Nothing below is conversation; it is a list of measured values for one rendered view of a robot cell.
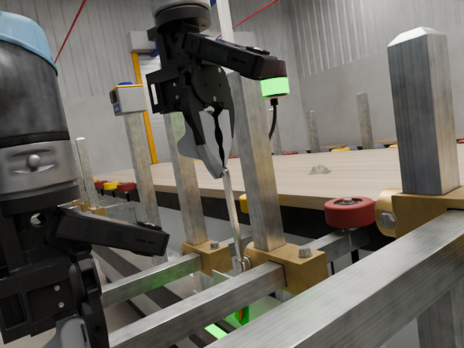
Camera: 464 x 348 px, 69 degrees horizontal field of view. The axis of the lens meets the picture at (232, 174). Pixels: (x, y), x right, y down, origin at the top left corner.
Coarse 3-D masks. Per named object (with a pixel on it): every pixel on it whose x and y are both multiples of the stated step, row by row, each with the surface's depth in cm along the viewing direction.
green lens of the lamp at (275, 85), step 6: (276, 78) 50; (282, 78) 50; (264, 84) 50; (270, 84) 50; (276, 84) 50; (282, 84) 50; (288, 84) 52; (264, 90) 50; (270, 90) 50; (276, 90) 50; (282, 90) 50; (288, 90) 52
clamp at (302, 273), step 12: (252, 252) 53; (264, 252) 51; (276, 252) 50; (288, 252) 49; (312, 252) 48; (324, 252) 47; (288, 264) 46; (300, 264) 44; (312, 264) 45; (324, 264) 47; (288, 276) 47; (300, 276) 45; (312, 276) 45; (324, 276) 47; (288, 288) 47; (300, 288) 45
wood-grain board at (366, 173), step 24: (456, 144) 109; (168, 168) 220; (240, 168) 146; (288, 168) 119; (336, 168) 100; (360, 168) 93; (384, 168) 87; (168, 192) 130; (216, 192) 101; (240, 192) 90; (288, 192) 77; (312, 192) 73; (336, 192) 69; (360, 192) 66
